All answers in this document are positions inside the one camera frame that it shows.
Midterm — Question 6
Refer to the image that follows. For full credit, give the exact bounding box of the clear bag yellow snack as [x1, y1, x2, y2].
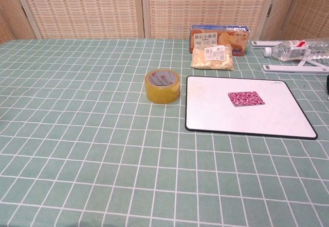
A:
[190, 44, 235, 72]

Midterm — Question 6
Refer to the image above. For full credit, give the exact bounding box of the white folding laptop stand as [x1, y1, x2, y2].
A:
[250, 40, 329, 77]

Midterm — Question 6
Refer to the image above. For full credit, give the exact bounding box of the bamboo folding screen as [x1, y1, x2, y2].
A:
[0, 0, 329, 45]

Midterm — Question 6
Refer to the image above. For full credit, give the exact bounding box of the white board black frame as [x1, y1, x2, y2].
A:
[185, 75, 319, 141]

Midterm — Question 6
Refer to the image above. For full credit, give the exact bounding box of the yellow packing tape roll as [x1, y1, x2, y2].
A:
[144, 68, 181, 105]

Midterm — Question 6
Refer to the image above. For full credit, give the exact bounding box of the green checked tablecloth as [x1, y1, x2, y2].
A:
[0, 38, 329, 227]

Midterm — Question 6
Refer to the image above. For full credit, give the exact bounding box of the clear plastic water bottle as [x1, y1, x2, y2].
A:
[263, 38, 329, 61]

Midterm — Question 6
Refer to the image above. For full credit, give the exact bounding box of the orange cookie box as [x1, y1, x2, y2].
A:
[189, 24, 251, 58]

